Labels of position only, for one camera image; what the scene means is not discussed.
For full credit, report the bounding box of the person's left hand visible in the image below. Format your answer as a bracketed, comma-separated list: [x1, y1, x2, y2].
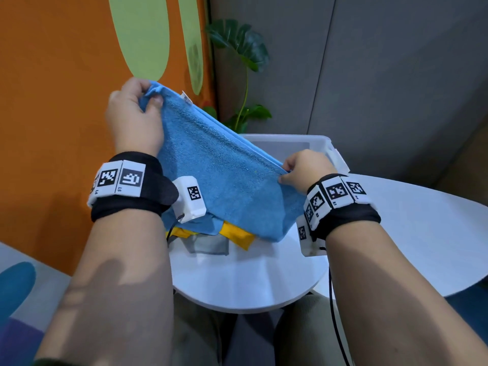
[105, 77, 165, 159]

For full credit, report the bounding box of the person's right hand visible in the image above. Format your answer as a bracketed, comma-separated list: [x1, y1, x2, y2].
[278, 149, 338, 196]

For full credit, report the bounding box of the clear plastic storage box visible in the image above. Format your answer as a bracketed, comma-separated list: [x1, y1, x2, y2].
[240, 134, 350, 176]

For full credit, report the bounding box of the yellow towel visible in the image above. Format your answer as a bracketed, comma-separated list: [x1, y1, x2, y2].
[166, 221, 255, 251]

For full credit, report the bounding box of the grey towel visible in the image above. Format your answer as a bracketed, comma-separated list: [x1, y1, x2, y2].
[181, 234, 230, 257]

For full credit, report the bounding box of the person's right forearm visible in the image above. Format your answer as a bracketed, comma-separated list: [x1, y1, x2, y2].
[326, 221, 488, 366]

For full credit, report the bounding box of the person's left forearm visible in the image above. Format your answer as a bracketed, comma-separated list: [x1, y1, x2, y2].
[34, 209, 174, 366]

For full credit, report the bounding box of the person's right leg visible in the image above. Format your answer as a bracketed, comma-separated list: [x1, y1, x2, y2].
[274, 293, 344, 366]

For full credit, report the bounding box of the person's leg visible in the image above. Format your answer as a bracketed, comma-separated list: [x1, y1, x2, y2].
[171, 293, 239, 366]
[274, 293, 344, 366]

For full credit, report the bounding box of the person's left leg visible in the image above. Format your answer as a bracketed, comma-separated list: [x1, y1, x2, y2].
[171, 293, 239, 366]

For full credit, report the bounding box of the black right wristband with markers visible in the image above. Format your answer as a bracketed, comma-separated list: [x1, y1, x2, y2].
[303, 173, 382, 241]

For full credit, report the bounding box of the black wristband with markers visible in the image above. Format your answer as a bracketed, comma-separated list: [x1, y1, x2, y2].
[303, 173, 382, 241]
[86, 151, 179, 222]

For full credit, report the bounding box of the black left wristband with markers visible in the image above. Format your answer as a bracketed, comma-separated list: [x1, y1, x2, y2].
[86, 151, 179, 222]

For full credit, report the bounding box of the green leafy plant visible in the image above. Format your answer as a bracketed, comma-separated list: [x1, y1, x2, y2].
[202, 18, 273, 135]

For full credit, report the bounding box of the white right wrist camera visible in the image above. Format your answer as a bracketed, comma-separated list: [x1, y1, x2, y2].
[296, 215, 328, 258]

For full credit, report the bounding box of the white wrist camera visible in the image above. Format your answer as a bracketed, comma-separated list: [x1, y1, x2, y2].
[296, 215, 328, 258]
[171, 175, 207, 224]

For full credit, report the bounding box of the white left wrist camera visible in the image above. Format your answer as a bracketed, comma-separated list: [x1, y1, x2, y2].
[171, 175, 207, 224]

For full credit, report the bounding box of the black left camera cable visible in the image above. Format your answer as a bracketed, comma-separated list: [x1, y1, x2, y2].
[166, 213, 185, 245]

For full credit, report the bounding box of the black camera cable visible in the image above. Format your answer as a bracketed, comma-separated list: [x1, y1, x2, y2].
[166, 213, 185, 245]
[327, 268, 350, 366]

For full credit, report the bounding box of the black right camera cable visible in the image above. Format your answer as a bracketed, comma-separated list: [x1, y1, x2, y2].
[327, 268, 350, 366]

